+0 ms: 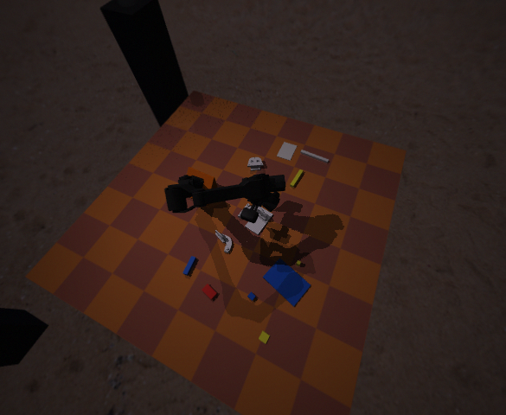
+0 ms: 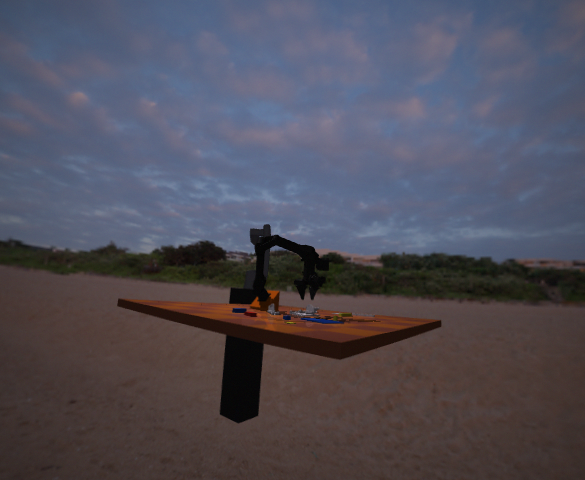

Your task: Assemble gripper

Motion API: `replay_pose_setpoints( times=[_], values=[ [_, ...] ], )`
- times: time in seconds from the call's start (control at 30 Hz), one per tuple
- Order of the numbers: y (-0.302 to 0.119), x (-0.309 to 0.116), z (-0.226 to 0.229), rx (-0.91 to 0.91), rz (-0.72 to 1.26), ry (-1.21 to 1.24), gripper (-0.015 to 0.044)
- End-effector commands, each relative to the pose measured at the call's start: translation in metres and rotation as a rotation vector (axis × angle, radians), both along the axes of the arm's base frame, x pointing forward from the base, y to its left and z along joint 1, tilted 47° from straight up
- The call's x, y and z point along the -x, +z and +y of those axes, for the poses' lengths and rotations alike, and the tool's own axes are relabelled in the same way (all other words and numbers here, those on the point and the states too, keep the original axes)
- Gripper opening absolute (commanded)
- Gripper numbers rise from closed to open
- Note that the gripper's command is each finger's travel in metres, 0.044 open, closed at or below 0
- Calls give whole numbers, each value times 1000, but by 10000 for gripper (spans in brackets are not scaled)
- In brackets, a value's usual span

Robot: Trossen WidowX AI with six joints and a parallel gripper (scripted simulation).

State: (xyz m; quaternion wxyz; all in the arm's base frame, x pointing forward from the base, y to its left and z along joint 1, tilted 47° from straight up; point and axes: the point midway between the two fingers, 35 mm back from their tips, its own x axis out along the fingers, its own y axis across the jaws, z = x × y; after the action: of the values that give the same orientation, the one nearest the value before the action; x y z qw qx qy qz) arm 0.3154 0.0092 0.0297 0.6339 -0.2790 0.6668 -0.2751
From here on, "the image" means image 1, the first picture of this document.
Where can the dark blue rectangular bar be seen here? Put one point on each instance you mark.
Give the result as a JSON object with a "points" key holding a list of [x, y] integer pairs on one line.
{"points": [[189, 265]]}

